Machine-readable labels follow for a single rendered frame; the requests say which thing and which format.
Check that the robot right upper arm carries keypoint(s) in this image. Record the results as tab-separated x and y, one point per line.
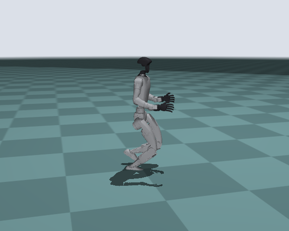
138	83

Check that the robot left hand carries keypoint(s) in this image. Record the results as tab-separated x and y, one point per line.
167	98

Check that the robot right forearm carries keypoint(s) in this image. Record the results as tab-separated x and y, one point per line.
145	105

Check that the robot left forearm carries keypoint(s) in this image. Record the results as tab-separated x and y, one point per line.
154	98

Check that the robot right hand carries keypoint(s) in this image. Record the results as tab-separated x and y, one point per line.
164	107

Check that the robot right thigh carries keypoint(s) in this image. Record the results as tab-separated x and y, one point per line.
146	132

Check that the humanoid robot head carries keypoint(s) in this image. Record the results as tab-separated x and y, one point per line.
145	62

